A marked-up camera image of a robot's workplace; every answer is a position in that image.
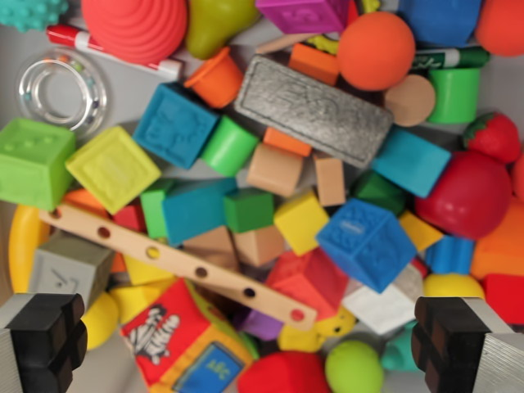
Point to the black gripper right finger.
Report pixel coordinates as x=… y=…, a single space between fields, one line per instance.
x=450 y=344

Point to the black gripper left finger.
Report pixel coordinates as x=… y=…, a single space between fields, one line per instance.
x=45 y=340

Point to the fabric cube with zebra print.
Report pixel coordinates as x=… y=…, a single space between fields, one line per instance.
x=180 y=340

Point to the teal rubber toy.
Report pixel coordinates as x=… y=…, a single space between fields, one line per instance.
x=399 y=352

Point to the yellow foam ball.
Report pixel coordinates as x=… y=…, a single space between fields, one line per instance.
x=102 y=321

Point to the grey cube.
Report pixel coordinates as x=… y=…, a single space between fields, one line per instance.
x=69 y=266

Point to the white block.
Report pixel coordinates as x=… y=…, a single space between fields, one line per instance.
x=378 y=309

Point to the blue ribbed cylinder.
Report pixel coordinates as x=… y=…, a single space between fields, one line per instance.
x=450 y=256

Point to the yellow wooden block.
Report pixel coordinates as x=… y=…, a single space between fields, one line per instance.
x=421 y=231
x=145 y=272
x=135 y=299

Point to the lime green ball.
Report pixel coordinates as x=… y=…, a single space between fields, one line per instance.
x=354 y=368

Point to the orange plastic toy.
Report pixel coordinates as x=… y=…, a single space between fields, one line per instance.
x=499 y=249

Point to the yellow rubber duck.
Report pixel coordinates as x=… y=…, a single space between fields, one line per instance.
x=323 y=331

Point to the blue embossed soft cube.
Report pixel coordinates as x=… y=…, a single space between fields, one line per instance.
x=366 y=245

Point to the red wooden block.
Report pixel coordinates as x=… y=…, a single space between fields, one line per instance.
x=130 y=219

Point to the red toy apple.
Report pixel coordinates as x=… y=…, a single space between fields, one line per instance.
x=462 y=196

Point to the wooden strip with holes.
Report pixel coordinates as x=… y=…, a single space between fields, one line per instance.
x=176 y=260

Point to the red embossed soft cube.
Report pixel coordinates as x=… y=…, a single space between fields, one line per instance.
x=307 y=282

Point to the dark green wooden block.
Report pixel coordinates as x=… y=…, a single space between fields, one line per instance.
x=376 y=190

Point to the red round toy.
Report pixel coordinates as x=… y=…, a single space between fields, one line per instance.
x=282 y=374
x=519 y=174

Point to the lime green embossed cube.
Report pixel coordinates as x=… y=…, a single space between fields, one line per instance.
x=32 y=163

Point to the yellow-green embossed cube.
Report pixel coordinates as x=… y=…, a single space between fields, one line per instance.
x=112 y=168

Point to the yellow wooden cube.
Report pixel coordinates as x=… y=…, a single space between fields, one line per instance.
x=301 y=223

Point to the purple block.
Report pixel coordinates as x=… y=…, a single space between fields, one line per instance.
x=258 y=323

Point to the large teal wooden block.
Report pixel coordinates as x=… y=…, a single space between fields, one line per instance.
x=194 y=215

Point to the small natural wooden block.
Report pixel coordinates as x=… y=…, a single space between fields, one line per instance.
x=329 y=182

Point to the red toy strawberry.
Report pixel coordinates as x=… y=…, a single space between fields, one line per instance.
x=495 y=137

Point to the green wooden cube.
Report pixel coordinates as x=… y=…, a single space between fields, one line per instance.
x=249 y=210

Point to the round wooden disc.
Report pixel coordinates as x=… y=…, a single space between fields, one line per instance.
x=411 y=100

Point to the green plastic cup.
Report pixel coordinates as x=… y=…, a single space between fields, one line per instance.
x=454 y=96

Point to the teal embossed soft cube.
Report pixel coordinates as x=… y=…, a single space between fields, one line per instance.
x=176 y=125

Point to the flat orange wooden block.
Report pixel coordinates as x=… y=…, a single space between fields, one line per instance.
x=286 y=143

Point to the green wooden cylinder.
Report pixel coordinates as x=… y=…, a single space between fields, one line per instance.
x=227 y=147

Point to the grey foam eraser block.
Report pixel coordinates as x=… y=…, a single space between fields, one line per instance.
x=311 y=110

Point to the green marker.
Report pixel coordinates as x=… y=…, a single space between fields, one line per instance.
x=450 y=58

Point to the orange ball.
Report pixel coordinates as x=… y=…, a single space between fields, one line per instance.
x=376 y=51

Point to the red and white marker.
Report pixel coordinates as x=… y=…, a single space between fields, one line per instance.
x=65 y=36

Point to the orange plastic cup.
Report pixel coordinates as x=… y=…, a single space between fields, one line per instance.
x=217 y=79

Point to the orange-red ball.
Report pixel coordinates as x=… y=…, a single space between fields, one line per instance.
x=501 y=26

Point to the blue plastic block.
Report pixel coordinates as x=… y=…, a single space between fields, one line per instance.
x=438 y=20

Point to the yellow-green rubber toy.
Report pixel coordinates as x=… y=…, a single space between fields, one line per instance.
x=325 y=44

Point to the red ribbed dome toy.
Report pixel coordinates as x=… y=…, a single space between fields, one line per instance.
x=135 y=24

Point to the teal bumpy ball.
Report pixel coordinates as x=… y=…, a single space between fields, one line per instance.
x=28 y=12

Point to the thin wooden stick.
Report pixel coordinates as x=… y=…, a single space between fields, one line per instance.
x=282 y=43

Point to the olive green toy pear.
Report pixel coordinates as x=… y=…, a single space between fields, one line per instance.
x=213 y=24

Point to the purple embossed soft cube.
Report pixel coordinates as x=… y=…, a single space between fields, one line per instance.
x=303 y=14

